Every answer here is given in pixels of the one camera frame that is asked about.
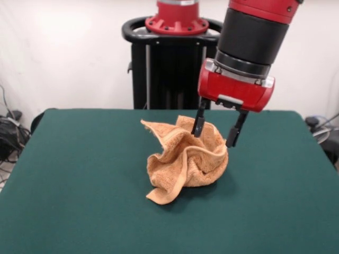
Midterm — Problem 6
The black grey floor equipment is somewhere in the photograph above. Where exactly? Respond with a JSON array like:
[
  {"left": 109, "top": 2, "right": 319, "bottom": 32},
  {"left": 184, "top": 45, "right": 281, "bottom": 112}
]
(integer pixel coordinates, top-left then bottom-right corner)
[{"left": 304, "top": 113, "right": 339, "bottom": 171}]

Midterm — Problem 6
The dark green table cloth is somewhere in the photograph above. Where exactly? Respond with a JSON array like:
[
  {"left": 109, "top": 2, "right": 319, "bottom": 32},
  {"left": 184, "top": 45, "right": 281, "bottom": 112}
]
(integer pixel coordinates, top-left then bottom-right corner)
[{"left": 0, "top": 108, "right": 339, "bottom": 254}]

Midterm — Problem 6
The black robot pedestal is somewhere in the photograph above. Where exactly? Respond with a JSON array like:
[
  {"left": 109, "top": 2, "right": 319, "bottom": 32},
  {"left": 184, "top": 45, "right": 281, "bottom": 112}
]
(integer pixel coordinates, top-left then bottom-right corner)
[{"left": 121, "top": 16, "right": 225, "bottom": 110}]

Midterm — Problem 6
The black cable bundle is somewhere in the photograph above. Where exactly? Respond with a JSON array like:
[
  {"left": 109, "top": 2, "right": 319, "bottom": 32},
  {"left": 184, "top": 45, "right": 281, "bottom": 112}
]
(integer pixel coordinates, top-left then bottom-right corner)
[{"left": 0, "top": 84, "right": 32, "bottom": 186}]

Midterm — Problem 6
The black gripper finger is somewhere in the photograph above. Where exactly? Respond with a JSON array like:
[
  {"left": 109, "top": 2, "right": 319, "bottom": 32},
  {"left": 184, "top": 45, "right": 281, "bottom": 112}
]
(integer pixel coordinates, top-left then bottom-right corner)
[
  {"left": 225, "top": 111, "right": 249, "bottom": 148},
  {"left": 191, "top": 99, "right": 207, "bottom": 138}
]

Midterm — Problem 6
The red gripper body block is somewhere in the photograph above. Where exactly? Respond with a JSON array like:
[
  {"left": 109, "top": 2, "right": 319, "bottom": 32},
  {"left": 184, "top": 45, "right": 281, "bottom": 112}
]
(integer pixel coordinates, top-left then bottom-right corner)
[{"left": 198, "top": 66, "right": 275, "bottom": 113}]

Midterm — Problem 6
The orange terry towel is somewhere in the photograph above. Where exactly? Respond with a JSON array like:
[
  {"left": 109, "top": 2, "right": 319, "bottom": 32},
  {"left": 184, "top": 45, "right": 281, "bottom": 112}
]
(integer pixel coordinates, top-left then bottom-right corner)
[{"left": 140, "top": 115, "right": 229, "bottom": 206}]

